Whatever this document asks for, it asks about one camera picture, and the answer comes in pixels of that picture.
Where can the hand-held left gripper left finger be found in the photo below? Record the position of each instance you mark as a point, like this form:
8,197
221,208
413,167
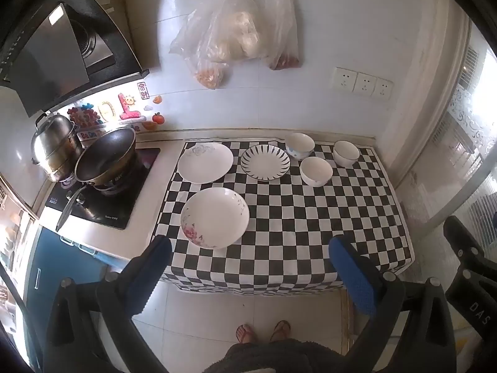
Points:
149,276

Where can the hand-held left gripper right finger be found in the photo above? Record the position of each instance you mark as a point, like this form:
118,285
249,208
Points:
353,279

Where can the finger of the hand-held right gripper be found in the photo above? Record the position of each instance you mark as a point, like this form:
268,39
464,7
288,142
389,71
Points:
462,241

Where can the white bowl dark rim line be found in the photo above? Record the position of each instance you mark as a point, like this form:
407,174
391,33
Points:
345,153

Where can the white bowl blue pattern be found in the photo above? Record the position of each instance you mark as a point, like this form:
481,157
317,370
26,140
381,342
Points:
299,143

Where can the black gas stove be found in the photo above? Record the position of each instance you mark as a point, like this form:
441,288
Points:
112,209

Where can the black white checkered cloth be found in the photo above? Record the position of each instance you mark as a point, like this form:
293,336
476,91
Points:
295,217

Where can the white plate pink flower print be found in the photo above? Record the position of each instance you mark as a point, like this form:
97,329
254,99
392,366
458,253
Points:
215,217

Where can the person's right foot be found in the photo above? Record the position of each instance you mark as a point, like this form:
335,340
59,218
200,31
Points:
280,330

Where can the person's foot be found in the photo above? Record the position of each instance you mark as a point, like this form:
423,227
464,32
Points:
280,330
244,333

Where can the blue kitchen cabinet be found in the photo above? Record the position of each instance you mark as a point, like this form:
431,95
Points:
50,264

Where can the person's left foot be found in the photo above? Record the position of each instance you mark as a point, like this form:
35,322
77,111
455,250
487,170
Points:
244,333

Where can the plain white bowl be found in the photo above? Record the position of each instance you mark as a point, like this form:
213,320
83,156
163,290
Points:
316,171

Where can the dark fleece clothing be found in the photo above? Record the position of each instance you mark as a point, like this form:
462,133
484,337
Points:
268,357

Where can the frosted glass door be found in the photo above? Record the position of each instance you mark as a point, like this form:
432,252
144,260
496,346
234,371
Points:
466,124

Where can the white plate grey floral print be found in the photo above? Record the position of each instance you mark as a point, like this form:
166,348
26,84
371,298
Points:
205,163

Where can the white plate black striped rim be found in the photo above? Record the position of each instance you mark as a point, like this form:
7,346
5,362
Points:
265,162

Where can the stainless steel pot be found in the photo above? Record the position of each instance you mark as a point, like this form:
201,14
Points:
54,147

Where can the plastic bag orange contents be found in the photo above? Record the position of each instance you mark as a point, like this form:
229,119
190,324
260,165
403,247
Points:
202,58

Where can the black range hood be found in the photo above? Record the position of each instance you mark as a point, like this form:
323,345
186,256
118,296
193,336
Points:
50,54

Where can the plastic bag of white buns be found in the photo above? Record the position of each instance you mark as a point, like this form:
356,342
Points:
242,35

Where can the plastic bag red contents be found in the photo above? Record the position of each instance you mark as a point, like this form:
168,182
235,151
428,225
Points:
281,31

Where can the colourful wall stickers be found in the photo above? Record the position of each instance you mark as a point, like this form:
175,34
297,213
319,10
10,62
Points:
126,107

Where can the white wall socket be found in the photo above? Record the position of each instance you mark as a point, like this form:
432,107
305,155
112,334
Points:
365,84
344,79
383,89

